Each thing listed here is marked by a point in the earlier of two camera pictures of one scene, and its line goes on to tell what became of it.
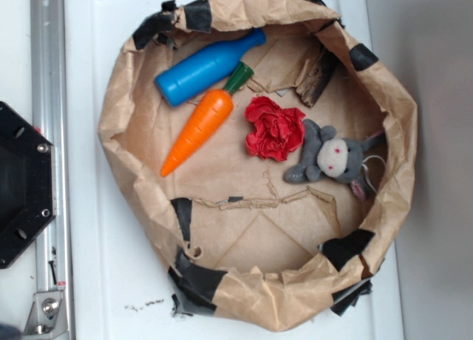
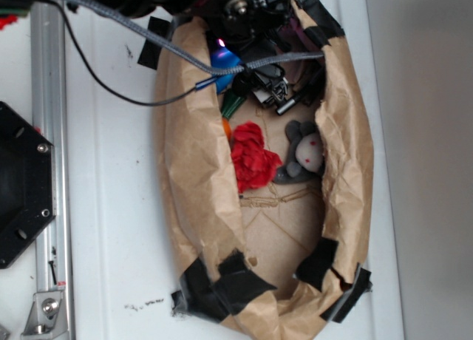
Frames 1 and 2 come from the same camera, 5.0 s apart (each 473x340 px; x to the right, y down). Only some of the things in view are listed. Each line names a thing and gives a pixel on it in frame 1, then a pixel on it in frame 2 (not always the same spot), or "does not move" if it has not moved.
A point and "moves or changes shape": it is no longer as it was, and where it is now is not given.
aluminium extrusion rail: (48, 94) does not move
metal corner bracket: (47, 317) does not move
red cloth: (276, 132) to (254, 166)
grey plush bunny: (329, 157) to (305, 155)
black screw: (55, 279) does not move
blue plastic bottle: (178, 83) moves or changes shape
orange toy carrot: (205, 120) to (230, 103)
